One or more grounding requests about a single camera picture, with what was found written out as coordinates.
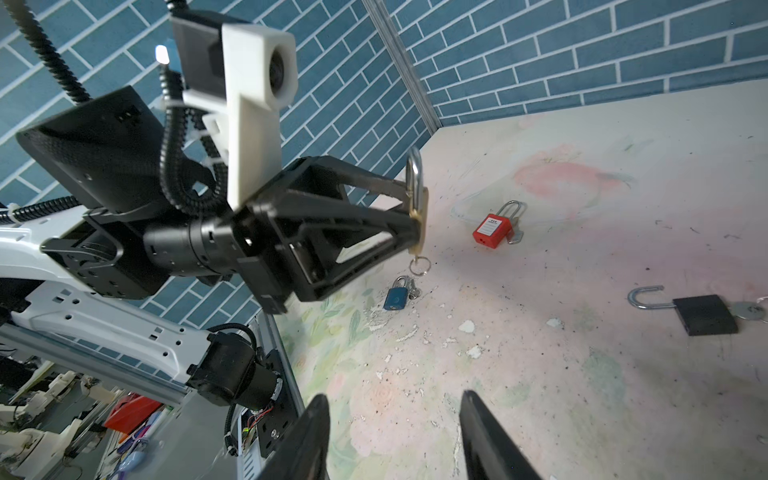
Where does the red padlock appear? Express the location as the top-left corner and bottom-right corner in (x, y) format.
(472, 200), (527, 249)

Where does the blue padlock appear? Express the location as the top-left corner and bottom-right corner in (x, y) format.
(383, 275), (421, 311)

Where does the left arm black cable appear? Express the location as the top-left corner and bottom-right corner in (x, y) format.
(0, 0), (229, 226)

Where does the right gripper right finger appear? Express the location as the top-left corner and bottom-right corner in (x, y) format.
(459, 390), (541, 480)

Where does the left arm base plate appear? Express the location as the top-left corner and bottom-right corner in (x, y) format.
(236, 349), (303, 480)

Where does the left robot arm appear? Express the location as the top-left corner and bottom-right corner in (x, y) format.
(1, 87), (428, 410)

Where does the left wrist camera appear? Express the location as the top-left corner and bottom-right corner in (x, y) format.
(171, 10), (298, 209)

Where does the large brass padlock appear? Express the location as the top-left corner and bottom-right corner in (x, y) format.
(406, 147), (432, 277)

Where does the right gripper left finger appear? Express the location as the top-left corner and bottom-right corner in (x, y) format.
(257, 394), (331, 480)

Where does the black padlock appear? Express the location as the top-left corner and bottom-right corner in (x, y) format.
(627, 285), (767, 337)

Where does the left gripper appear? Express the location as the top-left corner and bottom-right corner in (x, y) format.
(231, 157), (420, 314)

